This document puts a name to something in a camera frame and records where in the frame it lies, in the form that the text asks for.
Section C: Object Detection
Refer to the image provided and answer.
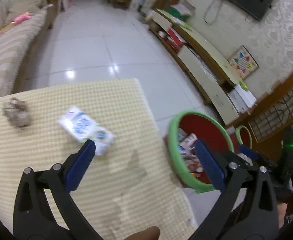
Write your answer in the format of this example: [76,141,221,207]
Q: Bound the person's left hand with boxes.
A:
[125,226,161,240]

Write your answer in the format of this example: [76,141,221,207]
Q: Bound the small red bin green rim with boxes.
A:
[235,125,252,148]

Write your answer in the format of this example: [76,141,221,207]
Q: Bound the dark wooden lattice cabinet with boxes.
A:
[226,72,293,160]

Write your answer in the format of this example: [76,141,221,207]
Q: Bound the white box on cabinet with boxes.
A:
[228,83,257,113]

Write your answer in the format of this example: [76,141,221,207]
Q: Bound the red bin with green rim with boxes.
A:
[166,110,234,193]

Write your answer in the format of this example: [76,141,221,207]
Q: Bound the yellow checkered table mat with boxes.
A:
[0,79,197,239]

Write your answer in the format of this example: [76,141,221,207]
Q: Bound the white blue milk carton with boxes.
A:
[58,106,115,156]

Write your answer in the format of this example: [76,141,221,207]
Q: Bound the crumpled paper ball near sofa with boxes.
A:
[2,98,31,128]

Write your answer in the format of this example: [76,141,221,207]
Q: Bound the chinese checkers board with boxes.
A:
[228,45,259,80]

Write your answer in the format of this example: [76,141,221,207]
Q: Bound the cream low tv cabinet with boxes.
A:
[149,9,242,126]

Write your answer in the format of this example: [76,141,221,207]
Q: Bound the beige striped sofa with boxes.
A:
[0,0,55,97]

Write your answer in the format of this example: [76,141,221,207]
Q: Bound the green box with papers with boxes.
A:
[168,4,193,22]

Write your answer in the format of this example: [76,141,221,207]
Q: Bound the pink toy stick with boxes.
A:
[0,12,31,35]

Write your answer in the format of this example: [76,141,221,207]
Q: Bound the beige sofa cushion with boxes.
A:
[8,0,45,18]

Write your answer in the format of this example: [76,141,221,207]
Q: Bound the white wall cable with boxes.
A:
[203,0,224,26]

